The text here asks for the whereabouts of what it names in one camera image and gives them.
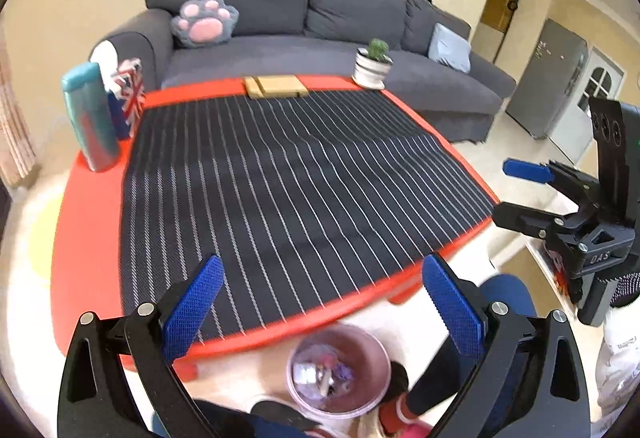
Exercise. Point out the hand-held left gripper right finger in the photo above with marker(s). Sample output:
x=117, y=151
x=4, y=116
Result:
x=452, y=310

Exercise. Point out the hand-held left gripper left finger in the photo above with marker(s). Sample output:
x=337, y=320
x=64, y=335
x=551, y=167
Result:
x=192, y=303

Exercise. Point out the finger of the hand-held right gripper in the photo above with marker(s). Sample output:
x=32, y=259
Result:
x=525, y=218
x=525, y=169

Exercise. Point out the pink translucent trash bin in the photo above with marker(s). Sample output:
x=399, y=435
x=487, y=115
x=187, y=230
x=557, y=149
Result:
x=372, y=353

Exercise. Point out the person's right forearm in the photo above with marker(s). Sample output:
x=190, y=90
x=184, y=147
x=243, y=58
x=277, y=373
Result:
x=620, y=363

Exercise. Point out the person's right hand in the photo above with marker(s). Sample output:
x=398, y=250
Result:
x=625, y=288

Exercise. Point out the grey refrigerator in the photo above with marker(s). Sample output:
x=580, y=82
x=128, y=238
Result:
x=545, y=78

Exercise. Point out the white panelled door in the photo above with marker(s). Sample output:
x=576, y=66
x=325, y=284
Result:
x=600, y=83

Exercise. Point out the person's left leg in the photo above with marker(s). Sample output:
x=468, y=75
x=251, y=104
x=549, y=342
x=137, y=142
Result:
x=225, y=420

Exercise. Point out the pink slipper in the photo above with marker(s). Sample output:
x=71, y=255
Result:
x=400, y=423

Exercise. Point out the red round table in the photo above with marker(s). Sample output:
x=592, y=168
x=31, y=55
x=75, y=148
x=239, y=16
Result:
x=85, y=228

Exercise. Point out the light blue cushion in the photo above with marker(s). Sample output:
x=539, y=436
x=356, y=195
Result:
x=450, y=48

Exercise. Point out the black striped table mat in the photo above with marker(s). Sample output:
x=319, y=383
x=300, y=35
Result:
x=275, y=178

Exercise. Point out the yellow round stool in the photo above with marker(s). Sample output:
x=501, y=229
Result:
x=45, y=243

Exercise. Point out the potted cactus striped pot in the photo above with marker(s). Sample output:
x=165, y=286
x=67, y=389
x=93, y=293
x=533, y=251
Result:
x=371, y=68

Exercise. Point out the teal insulated bottle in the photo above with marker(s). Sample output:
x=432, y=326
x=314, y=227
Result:
x=90, y=118

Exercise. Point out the flag print tissue box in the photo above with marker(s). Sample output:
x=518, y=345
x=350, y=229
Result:
x=131, y=98

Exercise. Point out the wooden phone stand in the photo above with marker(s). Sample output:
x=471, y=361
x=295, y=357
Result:
x=277, y=86

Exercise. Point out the pink curtain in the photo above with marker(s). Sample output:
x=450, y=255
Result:
x=15, y=118

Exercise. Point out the white cloth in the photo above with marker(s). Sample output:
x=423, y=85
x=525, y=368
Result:
x=106, y=60

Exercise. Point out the grey fabric sofa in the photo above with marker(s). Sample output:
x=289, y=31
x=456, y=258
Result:
x=280, y=53

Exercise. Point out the grey pink paw cushion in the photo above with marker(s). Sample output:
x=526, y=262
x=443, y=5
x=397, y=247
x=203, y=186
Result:
x=205, y=23

